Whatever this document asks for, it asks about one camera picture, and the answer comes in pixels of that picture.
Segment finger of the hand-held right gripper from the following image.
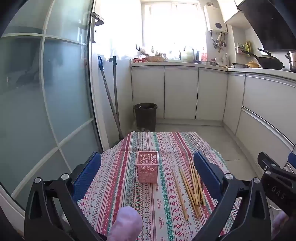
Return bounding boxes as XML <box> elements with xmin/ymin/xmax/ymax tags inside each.
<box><xmin>257</xmin><ymin>152</ymin><xmax>281</xmax><ymax>172</ymax></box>
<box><xmin>288</xmin><ymin>152</ymin><xmax>296</xmax><ymax>171</ymax></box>

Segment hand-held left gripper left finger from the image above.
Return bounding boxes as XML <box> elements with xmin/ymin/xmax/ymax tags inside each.
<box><xmin>24</xmin><ymin>152</ymin><xmax>109</xmax><ymax>241</ymax></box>

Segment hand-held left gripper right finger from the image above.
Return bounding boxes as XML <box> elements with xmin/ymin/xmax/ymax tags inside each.
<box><xmin>194</xmin><ymin>151</ymin><xmax>271</xmax><ymax>241</ymax></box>

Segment pile of wooden chopsticks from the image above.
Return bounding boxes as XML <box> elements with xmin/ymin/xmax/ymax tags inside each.
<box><xmin>172</xmin><ymin>158</ymin><xmax>207</xmax><ymax>220</ymax></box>

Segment pink perforated plastic basket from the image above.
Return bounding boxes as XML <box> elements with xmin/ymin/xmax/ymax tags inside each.
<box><xmin>135</xmin><ymin>151</ymin><xmax>160</xmax><ymax>184</ymax></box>

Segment person's right hand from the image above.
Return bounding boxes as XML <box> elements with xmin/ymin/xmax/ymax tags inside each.
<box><xmin>272</xmin><ymin>212</ymin><xmax>292</xmax><ymax>241</ymax></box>

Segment person's left hand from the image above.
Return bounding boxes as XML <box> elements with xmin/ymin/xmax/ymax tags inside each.
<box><xmin>108</xmin><ymin>207</ymin><xmax>143</xmax><ymax>241</ymax></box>

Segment striped patterned tablecloth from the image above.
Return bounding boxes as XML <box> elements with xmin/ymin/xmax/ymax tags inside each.
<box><xmin>77</xmin><ymin>132</ymin><xmax>242</xmax><ymax>241</ymax></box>

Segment dark brown trash bin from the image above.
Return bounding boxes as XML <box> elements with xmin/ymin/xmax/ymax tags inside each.
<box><xmin>134</xmin><ymin>103</ymin><xmax>158</xmax><ymax>132</ymax></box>

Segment grey broom pole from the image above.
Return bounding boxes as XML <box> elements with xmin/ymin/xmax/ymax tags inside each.
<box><xmin>109</xmin><ymin>56</ymin><xmax>123</xmax><ymax>139</ymax></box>

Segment white kitchen base cabinet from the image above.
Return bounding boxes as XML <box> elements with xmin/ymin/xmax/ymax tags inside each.
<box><xmin>130</xmin><ymin>64</ymin><xmax>296</xmax><ymax>171</ymax></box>

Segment frosted glass sliding door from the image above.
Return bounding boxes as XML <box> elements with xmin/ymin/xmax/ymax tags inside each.
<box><xmin>0</xmin><ymin>0</ymin><xmax>102</xmax><ymax>210</ymax></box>

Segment tall steel stockpot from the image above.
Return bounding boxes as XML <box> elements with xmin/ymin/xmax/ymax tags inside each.
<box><xmin>287</xmin><ymin>51</ymin><xmax>296</xmax><ymax>72</ymax></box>

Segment black wok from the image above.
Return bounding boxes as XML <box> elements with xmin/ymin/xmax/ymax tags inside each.
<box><xmin>242</xmin><ymin>48</ymin><xmax>285</xmax><ymax>70</ymax></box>

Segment white kettle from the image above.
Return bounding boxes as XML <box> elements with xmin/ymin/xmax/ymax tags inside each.
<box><xmin>180</xmin><ymin>46</ymin><xmax>195</xmax><ymax>61</ymax></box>

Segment water heater pipes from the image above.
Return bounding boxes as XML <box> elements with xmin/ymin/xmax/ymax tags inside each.
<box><xmin>210</xmin><ymin>30</ymin><xmax>228</xmax><ymax>49</ymax></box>

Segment black range hood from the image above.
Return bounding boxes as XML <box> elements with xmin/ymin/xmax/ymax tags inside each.
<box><xmin>237</xmin><ymin>0</ymin><xmax>296</xmax><ymax>52</ymax></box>

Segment white water heater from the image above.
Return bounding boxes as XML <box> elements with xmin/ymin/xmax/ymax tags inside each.
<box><xmin>203</xmin><ymin>3</ymin><xmax>228</xmax><ymax>33</ymax></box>

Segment kitchen window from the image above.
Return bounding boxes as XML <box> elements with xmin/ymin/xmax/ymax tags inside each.
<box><xmin>141</xmin><ymin>2</ymin><xmax>207</xmax><ymax>58</ymax></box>

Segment blue-handled mop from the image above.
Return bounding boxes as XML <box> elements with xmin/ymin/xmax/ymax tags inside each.
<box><xmin>97</xmin><ymin>55</ymin><xmax>124</xmax><ymax>142</ymax></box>

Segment wall spice rack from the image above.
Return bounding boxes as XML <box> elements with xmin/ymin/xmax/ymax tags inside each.
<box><xmin>236</xmin><ymin>42</ymin><xmax>251</xmax><ymax>54</ymax></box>

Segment metal door handle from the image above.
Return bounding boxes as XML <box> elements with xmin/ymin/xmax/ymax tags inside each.
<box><xmin>91</xmin><ymin>12</ymin><xmax>104</xmax><ymax>43</ymax></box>

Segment white wall cabinet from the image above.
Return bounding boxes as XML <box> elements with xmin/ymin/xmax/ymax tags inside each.
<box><xmin>217</xmin><ymin>0</ymin><xmax>245</xmax><ymax>24</ymax></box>

